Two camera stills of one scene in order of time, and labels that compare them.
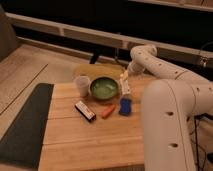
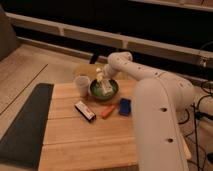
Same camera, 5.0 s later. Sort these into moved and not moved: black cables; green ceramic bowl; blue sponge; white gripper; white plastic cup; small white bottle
Moved: white gripper; small white bottle
Not moved: black cables; white plastic cup; green ceramic bowl; blue sponge
